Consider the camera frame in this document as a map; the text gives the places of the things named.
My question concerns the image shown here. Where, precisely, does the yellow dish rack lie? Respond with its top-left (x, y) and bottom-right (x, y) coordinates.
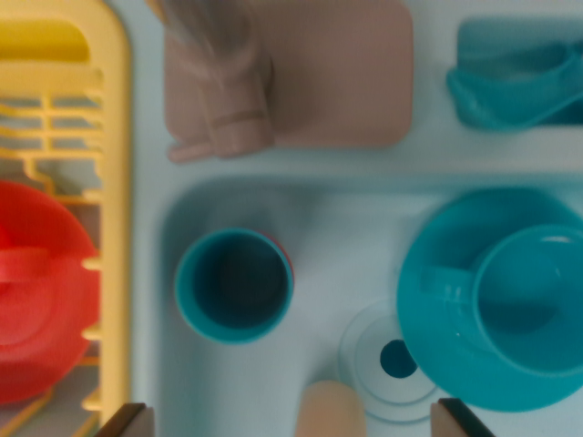
top-left (0, 0), bottom-right (133, 427)

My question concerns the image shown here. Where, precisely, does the teal dish brush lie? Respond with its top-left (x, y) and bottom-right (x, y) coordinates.
top-left (445, 43), bottom-right (583, 131)

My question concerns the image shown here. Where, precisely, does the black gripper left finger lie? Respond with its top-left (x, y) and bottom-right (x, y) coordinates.
top-left (93, 402), bottom-right (156, 437)

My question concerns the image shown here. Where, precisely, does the red cup with handle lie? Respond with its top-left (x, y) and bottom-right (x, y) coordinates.
top-left (0, 222), bottom-right (92, 286)

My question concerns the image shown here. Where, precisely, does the red tumbler cup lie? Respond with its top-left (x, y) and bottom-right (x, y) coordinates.
top-left (261, 231), bottom-right (297, 292)

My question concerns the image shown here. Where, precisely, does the teal tumbler cup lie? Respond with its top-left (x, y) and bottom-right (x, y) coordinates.
top-left (174, 229), bottom-right (292, 345)

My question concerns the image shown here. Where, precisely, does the light blue toy sink unit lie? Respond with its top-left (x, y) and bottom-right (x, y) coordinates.
top-left (0, 0), bottom-right (583, 437)

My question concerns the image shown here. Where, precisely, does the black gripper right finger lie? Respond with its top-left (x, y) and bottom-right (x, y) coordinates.
top-left (430, 397), bottom-right (497, 437)

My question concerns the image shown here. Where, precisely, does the teal plate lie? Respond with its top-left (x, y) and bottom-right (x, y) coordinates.
top-left (395, 187), bottom-right (583, 413)

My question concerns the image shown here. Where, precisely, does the red plate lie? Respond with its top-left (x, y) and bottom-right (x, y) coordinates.
top-left (0, 179), bottom-right (101, 406)

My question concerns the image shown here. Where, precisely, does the beige detergent bottle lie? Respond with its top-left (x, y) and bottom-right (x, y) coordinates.
top-left (294, 380), bottom-right (367, 437)

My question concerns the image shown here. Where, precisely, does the teal cup with handle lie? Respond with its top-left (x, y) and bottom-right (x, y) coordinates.
top-left (418, 223), bottom-right (583, 377)

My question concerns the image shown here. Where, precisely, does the grey toy faucet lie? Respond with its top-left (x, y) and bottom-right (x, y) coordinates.
top-left (145, 0), bottom-right (414, 164)

